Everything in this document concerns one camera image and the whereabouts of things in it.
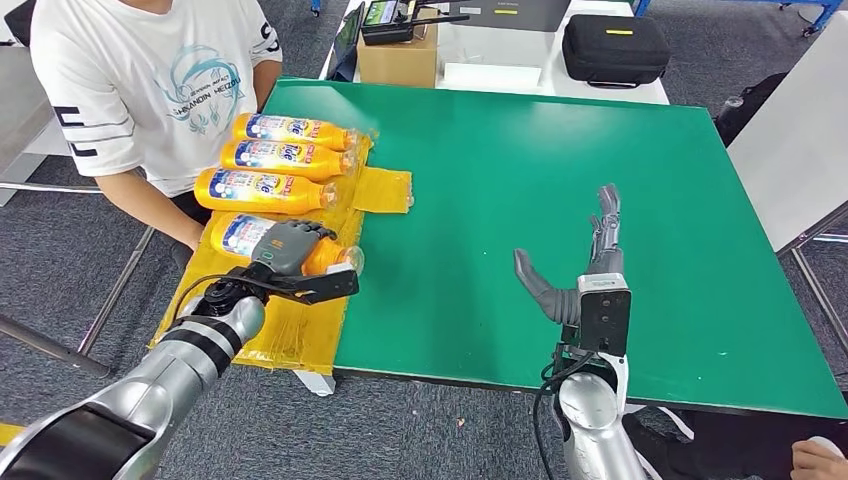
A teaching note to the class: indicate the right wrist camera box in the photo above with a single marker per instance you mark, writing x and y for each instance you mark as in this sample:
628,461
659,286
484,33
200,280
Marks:
606,318

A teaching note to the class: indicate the yellow taped cardboard mat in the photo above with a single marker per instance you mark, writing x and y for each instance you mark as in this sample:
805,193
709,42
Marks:
305,331

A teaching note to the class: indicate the grey table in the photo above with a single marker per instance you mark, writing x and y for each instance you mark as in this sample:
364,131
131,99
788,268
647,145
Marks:
788,146

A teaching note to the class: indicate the brown cardboard box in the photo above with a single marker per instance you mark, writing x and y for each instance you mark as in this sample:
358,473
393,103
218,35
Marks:
397,63

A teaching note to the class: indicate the person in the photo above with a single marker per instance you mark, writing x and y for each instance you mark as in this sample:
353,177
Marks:
146,73
742,444

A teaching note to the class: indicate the black bag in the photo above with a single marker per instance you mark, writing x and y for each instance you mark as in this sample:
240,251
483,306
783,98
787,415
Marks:
748,109

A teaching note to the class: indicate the black carry case yellow label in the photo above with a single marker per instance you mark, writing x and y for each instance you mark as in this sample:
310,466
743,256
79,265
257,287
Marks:
613,53
20,20

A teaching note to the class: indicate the white table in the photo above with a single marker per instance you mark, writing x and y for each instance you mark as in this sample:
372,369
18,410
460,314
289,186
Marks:
550,76

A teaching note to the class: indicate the dark grey case yellow label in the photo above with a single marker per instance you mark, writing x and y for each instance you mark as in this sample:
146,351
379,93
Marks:
523,16

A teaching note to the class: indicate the black tablet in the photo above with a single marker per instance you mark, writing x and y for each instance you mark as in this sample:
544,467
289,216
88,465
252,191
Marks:
346,46

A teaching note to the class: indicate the white flat box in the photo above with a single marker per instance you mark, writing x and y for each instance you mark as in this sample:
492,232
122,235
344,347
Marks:
490,77

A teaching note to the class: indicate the person's left forearm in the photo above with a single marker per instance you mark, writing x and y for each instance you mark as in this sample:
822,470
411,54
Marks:
266,79

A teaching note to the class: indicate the orange detergent bottle clear cap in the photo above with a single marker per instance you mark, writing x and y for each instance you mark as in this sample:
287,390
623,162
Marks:
258,192
238,235
278,158
291,129

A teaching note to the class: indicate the black shoe white sole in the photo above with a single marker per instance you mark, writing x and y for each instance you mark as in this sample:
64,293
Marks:
646,440

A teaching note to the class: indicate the black remote controller with screen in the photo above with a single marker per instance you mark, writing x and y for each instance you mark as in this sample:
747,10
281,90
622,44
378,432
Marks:
384,23

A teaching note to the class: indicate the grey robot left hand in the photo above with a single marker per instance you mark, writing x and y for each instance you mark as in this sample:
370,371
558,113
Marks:
288,245

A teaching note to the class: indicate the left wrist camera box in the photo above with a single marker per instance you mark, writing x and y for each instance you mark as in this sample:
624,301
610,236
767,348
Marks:
324,285

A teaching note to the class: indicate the person's right forearm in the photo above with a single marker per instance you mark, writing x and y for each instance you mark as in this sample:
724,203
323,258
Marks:
146,205

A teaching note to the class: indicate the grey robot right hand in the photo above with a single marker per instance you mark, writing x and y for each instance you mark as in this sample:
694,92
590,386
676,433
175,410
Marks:
563,305

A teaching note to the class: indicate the person's hand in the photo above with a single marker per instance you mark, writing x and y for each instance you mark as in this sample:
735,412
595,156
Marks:
818,460

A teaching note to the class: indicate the steel table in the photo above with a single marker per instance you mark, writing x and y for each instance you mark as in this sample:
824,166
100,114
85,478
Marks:
16,99

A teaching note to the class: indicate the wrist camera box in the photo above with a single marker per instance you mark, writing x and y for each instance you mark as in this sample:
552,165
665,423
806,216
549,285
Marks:
324,285
606,318

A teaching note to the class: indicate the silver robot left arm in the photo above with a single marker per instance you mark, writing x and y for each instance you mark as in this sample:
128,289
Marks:
146,391

